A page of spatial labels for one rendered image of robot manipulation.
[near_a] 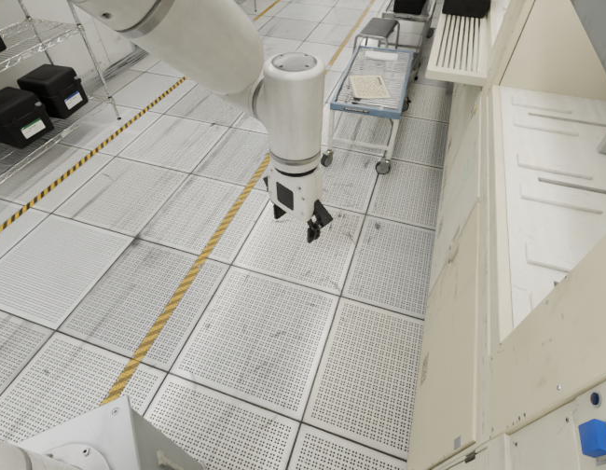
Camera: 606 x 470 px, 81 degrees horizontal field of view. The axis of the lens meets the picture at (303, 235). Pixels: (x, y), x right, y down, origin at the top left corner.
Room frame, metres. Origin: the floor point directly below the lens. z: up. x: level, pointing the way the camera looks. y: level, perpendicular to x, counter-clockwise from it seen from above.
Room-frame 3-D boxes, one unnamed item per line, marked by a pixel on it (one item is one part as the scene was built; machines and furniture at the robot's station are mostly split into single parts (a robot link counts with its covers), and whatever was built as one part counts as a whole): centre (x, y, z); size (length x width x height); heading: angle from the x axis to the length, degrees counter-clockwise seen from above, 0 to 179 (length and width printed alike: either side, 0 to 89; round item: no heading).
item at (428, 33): (3.93, -1.05, 0.24); 0.94 x 0.53 x 0.48; 161
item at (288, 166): (0.49, 0.01, 1.18); 0.09 x 0.08 x 0.03; 46
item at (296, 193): (0.48, 0.01, 1.12); 0.10 x 0.07 x 0.11; 46
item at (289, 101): (0.49, 0.02, 1.26); 0.09 x 0.08 x 0.13; 46
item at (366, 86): (2.18, -0.42, 0.47); 0.31 x 0.23 x 0.02; 3
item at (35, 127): (2.07, 1.84, 0.31); 0.30 x 0.28 x 0.26; 157
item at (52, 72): (2.41, 1.74, 0.31); 0.30 x 0.28 x 0.26; 165
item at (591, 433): (0.09, -0.31, 1.10); 0.03 x 0.02 x 0.03; 161
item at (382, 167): (2.34, -0.50, 0.24); 0.97 x 0.52 x 0.48; 164
